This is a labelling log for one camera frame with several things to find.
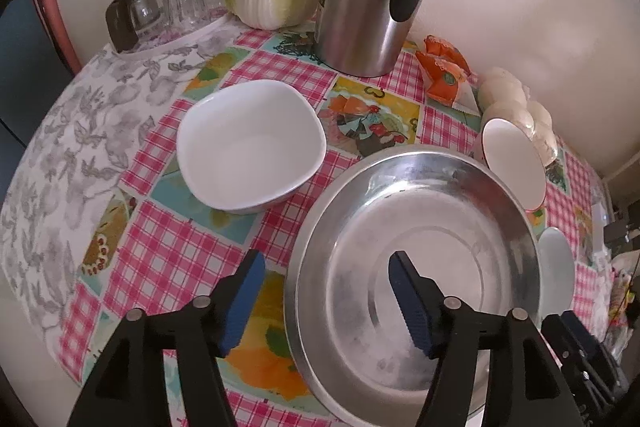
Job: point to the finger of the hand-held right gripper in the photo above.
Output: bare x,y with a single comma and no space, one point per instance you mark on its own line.
592,347
565,347

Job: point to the pink board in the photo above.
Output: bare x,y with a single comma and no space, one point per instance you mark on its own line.
52,17

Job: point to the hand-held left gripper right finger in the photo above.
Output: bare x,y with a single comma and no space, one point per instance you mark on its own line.
407,302

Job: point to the orange and clear food packet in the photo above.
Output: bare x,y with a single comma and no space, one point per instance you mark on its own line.
447,84

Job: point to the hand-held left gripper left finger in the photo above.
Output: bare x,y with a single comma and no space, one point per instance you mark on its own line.
245,302

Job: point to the white power strip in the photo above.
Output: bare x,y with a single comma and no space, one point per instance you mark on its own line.
600,232

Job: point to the pink checkered printed tablecloth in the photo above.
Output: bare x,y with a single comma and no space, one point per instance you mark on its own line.
165,247

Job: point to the white squarish bowl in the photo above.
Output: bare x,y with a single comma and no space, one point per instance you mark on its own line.
250,147

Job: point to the blue cabinet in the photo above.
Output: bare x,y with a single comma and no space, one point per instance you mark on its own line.
25,72

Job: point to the round metal plate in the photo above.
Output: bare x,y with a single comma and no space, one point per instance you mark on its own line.
450,217

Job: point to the pale bluish white bowl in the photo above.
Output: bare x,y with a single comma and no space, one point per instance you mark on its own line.
557,272

